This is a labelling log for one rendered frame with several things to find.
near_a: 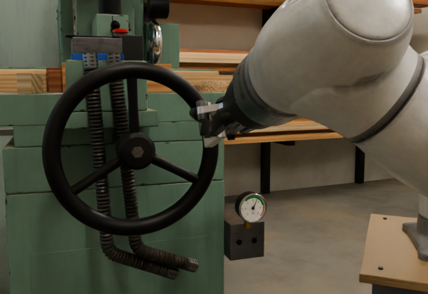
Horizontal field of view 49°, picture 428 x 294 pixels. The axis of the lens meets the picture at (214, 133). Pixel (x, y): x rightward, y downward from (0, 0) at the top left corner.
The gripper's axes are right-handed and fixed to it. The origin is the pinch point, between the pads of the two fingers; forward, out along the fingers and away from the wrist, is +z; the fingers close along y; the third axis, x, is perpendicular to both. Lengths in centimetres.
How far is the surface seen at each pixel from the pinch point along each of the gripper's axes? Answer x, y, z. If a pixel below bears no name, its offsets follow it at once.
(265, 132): -56, -120, 238
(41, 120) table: -9.3, 26.1, 23.2
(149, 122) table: -5.9, 7.2, 14.3
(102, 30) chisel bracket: -30.6, 13.5, 27.7
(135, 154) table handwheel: 1.6, 11.5, 5.8
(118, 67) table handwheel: -11.8, 13.8, 2.3
